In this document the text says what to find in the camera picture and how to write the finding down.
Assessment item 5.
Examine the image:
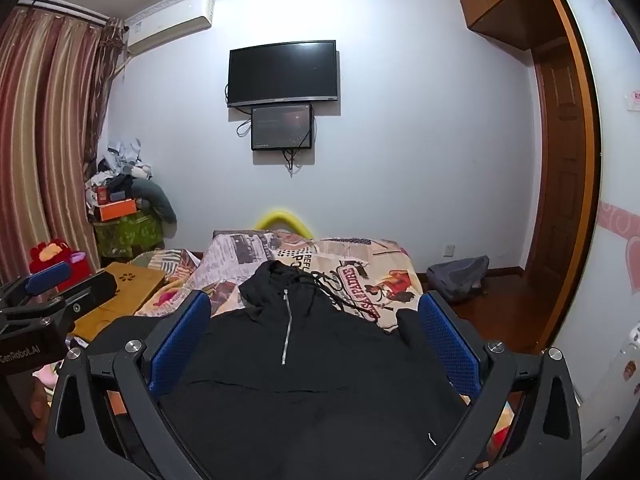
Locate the small black wall monitor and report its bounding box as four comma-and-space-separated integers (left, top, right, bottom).
251, 102, 314, 152

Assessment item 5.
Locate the pile of mixed clothes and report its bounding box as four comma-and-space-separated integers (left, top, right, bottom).
84, 137, 153, 206

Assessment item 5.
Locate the red gift bag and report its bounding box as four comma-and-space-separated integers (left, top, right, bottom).
57, 252, 94, 292

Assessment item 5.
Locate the round woven fan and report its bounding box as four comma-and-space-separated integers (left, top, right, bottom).
127, 249, 167, 267

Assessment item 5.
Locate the wooden lap desk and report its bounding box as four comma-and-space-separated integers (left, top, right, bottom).
67, 261, 166, 341

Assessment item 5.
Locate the wooden overhead cabinet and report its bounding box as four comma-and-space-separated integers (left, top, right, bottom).
456, 0, 571, 52

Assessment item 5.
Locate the grey bolster pillow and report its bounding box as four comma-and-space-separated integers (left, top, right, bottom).
127, 178, 178, 225

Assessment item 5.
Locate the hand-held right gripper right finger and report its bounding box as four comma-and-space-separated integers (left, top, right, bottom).
418, 291, 584, 480

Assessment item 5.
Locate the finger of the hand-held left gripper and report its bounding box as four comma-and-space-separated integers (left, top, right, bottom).
0, 258, 72, 311
50, 270, 119, 326

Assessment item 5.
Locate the white air conditioner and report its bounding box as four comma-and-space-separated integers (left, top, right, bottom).
125, 0, 216, 56

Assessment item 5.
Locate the newspaper print blanket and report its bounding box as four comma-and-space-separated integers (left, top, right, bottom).
105, 229, 523, 456

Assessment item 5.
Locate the black monitor cable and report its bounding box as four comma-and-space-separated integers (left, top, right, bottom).
283, 105, 314, 175

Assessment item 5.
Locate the yellow pillow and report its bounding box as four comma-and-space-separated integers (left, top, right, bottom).
255, 206, 314, 237

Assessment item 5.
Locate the black zip hoodie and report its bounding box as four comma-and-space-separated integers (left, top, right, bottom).
75, 260, 481, 480

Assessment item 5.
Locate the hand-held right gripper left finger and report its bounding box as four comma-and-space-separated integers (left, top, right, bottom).
45, 290, 211, 480

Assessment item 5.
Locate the orange box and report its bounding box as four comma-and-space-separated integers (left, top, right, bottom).
97, 199, 138, 221

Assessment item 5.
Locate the black wall television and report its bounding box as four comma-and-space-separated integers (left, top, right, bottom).
226, 40, 341, 108

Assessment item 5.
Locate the curtain rod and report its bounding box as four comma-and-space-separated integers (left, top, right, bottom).
19, 0, 126, 27

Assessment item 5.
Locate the grey backpack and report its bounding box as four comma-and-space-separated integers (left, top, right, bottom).
426, 255, 491, 304

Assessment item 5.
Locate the striped red curtain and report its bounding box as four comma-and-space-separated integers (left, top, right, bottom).
0, 7, 123, 281

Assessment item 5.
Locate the red plush toy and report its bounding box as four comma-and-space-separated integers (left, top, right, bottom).
28, 241, 71, 274

